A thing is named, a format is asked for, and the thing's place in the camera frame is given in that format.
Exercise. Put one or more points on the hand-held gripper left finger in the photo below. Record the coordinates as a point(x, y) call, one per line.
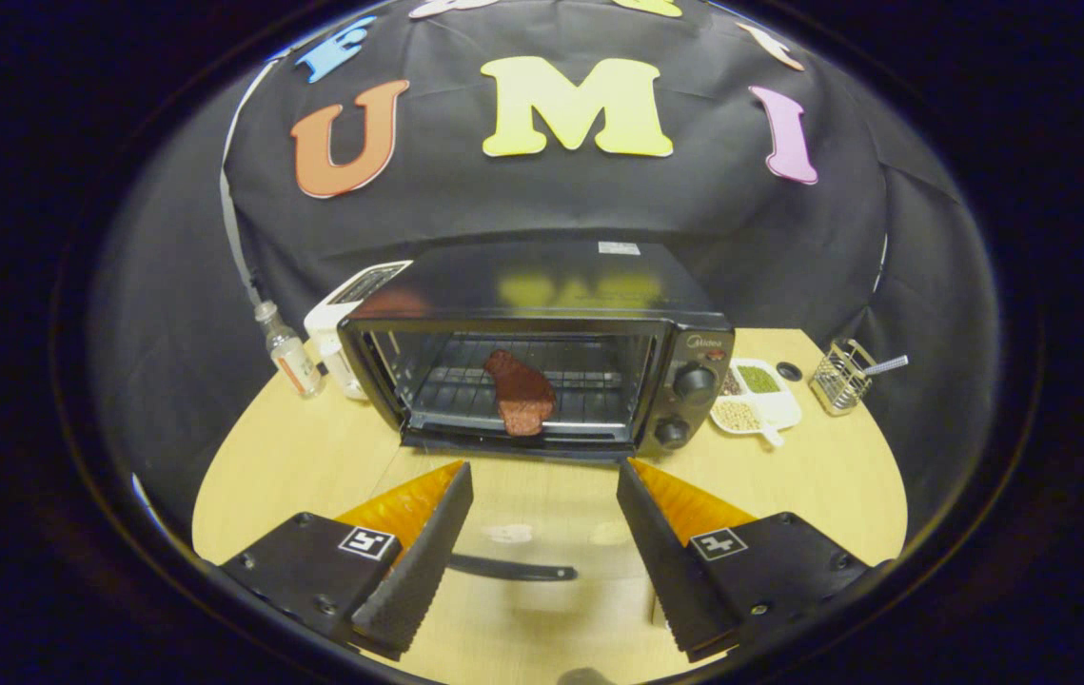
point(423, 561)

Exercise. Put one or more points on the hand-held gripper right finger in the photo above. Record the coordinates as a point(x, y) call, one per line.
point(665, 561)

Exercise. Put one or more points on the red-brown meat piece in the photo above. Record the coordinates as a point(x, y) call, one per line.
point(522, 395)

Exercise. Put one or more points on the black toaster oven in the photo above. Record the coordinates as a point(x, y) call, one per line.
point(542, 276)

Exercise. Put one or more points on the white divided dish with beans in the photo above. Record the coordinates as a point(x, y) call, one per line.
point(741, 416)

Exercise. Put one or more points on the small black round cap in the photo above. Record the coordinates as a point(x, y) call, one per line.
point(789, 371)

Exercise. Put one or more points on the small clear glass bottle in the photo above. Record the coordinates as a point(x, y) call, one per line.
point(294, 362)

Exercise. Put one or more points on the white kitchen scale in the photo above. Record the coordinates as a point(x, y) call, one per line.
point(332, 323)

